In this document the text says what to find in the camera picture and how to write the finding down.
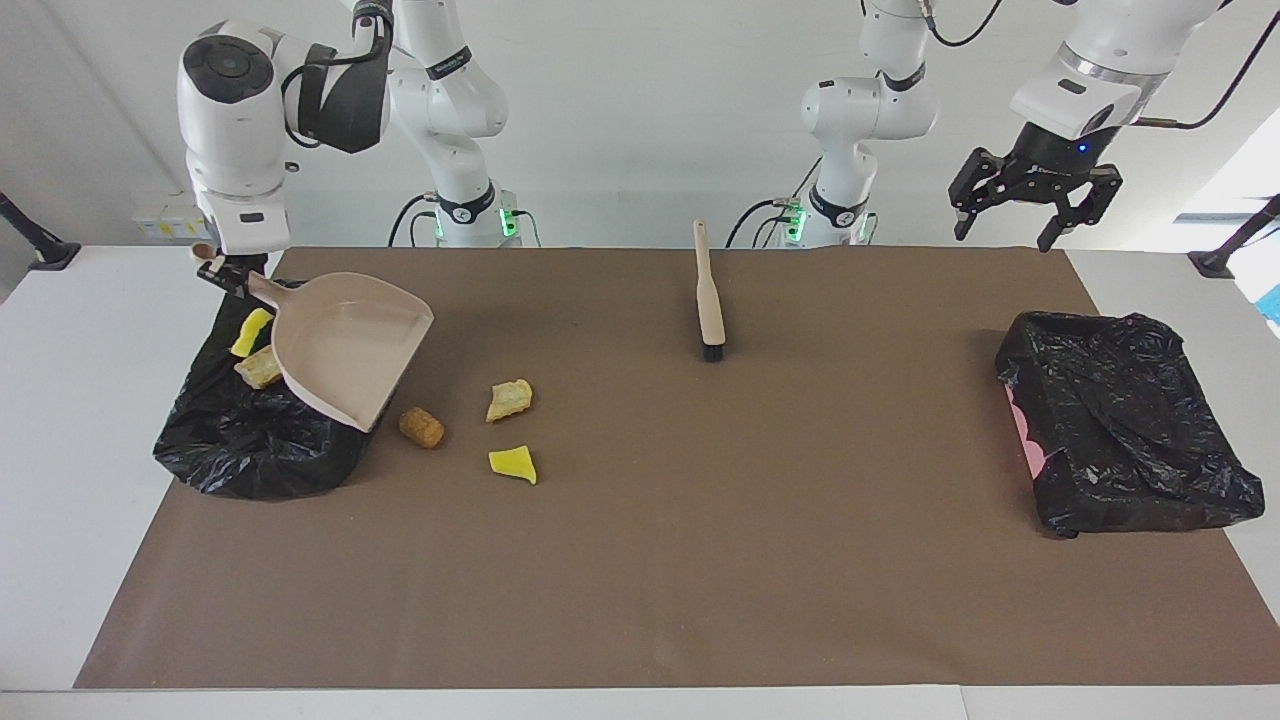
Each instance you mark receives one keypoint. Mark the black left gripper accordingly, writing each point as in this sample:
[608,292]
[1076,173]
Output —
[1050,158]

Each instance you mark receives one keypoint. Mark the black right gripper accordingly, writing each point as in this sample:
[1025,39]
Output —
[248,265]

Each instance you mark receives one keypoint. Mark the notched yellow sponge piece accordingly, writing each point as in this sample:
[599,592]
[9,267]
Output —
[250,333]

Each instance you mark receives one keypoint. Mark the pale beige sponge chunk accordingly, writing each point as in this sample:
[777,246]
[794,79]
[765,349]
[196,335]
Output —
[260,370]

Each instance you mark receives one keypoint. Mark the beige plastic dustpan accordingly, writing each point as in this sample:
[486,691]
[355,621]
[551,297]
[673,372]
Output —
[350,350]

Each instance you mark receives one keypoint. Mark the brown cork-like trash piece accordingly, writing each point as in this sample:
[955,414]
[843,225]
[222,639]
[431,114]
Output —
[421,428]

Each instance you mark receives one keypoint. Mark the pale yellow sponge scrap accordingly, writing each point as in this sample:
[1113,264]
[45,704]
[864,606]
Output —
[510,400]

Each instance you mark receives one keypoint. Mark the beige hand brush black bristles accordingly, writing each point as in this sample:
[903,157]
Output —
[708,300]

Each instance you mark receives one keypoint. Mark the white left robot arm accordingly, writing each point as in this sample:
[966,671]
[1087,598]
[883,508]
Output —
[870,105]

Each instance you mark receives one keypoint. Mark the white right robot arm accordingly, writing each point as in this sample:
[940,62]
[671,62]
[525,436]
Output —
[235,150]

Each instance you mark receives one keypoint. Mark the tall bin with black bag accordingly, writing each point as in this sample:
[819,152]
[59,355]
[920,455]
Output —
[250,450]

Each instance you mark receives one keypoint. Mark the pink bin with black bag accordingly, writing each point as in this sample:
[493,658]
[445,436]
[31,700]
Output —
[1130,430]

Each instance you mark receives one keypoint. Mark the black stand foot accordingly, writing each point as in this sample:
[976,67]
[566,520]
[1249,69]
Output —
[1215,263]
[50,255]

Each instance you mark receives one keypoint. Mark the blue object at table edge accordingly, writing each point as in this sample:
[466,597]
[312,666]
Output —
[1272,303]

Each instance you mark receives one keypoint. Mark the brown paper table mat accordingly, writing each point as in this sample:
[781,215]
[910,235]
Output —
[600,620]

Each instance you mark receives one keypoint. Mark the white wall socket box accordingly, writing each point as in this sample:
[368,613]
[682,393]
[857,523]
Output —
[160,225]

